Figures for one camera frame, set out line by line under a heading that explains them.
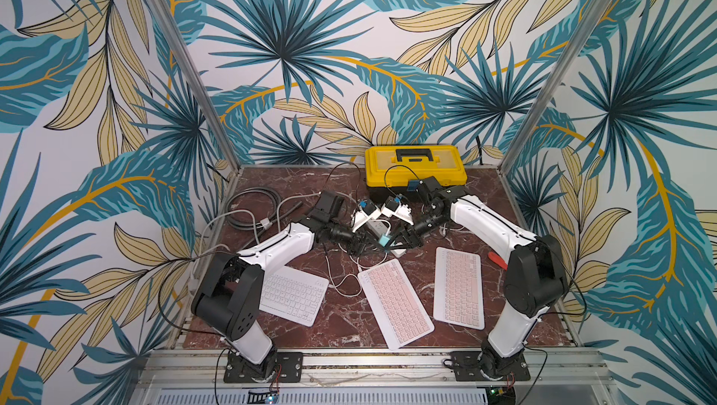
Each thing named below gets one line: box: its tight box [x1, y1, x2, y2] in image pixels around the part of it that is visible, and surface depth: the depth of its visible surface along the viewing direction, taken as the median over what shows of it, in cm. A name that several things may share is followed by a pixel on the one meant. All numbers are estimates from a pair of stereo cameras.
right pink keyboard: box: [433, 246, 485, 331], surface depth 89 cm
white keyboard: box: [258, 265, 330, 328], surface depth 87 cm
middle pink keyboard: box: [357, 258, 436, 350], surface depth 85 cm
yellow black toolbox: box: [364, 145, 468, 201], surface depth 100 cm
